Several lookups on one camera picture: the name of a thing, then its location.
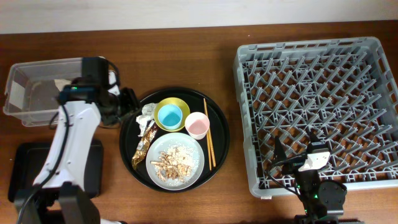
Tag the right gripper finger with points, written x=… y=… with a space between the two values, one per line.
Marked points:
x=279 y=151
x=313 y=138

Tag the round black serving tray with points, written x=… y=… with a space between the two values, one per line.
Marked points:
x=129 y=139

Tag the grey dishwasher rack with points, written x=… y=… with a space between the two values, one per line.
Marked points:
x=341 y=89

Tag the right wooden chopstick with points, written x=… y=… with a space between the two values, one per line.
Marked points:
x=213 y=160

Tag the gold snack wrapper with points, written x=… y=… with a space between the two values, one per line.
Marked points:
x=144 y=144

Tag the clear plastic waste bin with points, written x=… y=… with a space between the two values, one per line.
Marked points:
x=33 y=98

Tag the grey plate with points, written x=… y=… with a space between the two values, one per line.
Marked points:
x=162 y=144

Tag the yellow bowl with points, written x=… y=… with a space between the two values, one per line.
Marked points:
x=175 y=101

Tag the pink cup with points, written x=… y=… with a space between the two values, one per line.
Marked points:
x=197 y=125

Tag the food scraps and rice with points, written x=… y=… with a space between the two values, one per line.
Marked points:
x=176 y=164

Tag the blue cup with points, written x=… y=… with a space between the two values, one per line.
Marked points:
x=170 y=116

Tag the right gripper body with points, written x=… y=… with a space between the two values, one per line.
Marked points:
x=293 y=165

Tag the black rectangular tray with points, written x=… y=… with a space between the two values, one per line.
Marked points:
x=30 y=158

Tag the white paper napkin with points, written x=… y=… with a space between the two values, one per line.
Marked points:
x=61 y=83

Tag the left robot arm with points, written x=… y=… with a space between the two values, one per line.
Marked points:
x=58 y=192

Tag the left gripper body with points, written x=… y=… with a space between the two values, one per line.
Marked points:
x=122 y=106

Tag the white crumpled paper ball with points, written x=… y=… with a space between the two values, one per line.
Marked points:
x=147 y=115

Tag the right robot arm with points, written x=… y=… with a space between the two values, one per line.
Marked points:
x=322 y=200

